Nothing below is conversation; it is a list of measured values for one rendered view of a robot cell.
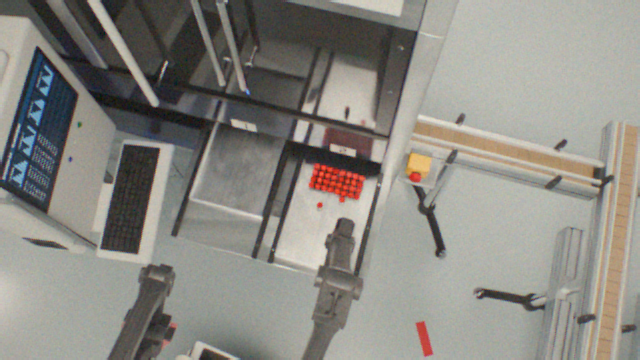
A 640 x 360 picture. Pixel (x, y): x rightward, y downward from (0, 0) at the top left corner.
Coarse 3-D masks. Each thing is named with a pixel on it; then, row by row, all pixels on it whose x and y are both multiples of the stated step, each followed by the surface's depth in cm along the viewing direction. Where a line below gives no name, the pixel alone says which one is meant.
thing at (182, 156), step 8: (120, 136) 255; (128, 136) 252; (136, 136) 248; (112, 144) 270; (120, 144) 267; (112, 152) 284; (176, 152) 255; (184, 152) 251; (192, 152) 248; (176, 160) 266; (184, 160) 263; (176, 168) 280; (184, 168) 275; (176, 176) 293; (184, 176) 289
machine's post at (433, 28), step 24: (432, 0) 113; (456, 0) 111; (432, 24) 120; (432, 48) 128; (408, 72) 141; (432, 72) 138; (408, 96) 152; (408, 120) 165; (408, 144) 181; (384, 168) 205
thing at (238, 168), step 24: (216, 144) 215; (240, 144) 215; (264, 144) 215; (216, 168) 212; (240, 168) 212; (264, 168) 212; (192, 192) 208; (216, 192) 210; (240, 192) 210; (264, 192) 210
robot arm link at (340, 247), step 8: (336, 232) 175; (336, 240) 168; (344, 240) 169; (352, 240) 172; (328, 248) 173; (336, 248) 159; (344, 248) 161; (352, 248) 170; (336, 256) 152; (344, 256) 153; (336, 264) 144; (344, 264) 146; (320, 272) 138; (344, 272) 142; (352, 272) 142; (320, 280) 137; (360, 280) 141; (360, 288) 137
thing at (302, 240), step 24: (312, 168) 212; (312, 192) 210; (288, 216) 206; (312, 216) 207; (336, 216) 207; (360, 216) 207; (288, 240) 204; (312, 240) 204; (360, 240) 201; (312, 264) 199
